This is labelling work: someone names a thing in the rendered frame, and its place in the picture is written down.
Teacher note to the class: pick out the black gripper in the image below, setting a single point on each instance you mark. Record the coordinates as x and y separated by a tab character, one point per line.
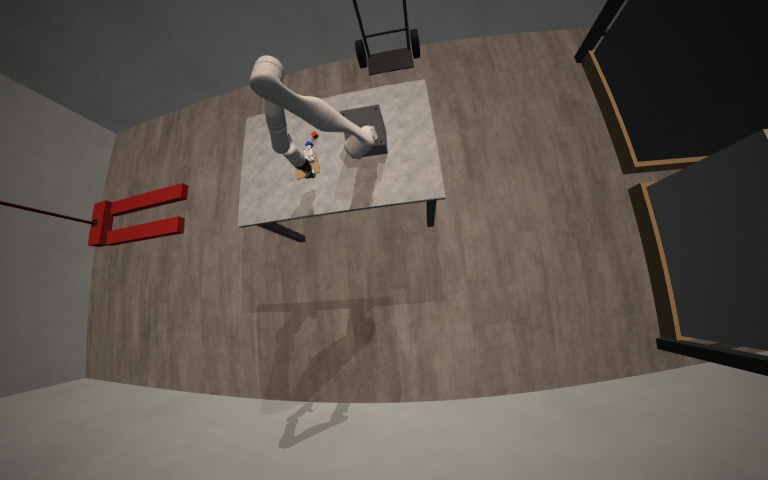
307	170

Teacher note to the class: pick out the tan flat mat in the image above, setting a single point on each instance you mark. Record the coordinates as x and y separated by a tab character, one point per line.
315	166

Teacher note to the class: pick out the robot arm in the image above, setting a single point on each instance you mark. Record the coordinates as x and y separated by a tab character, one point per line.
267	81

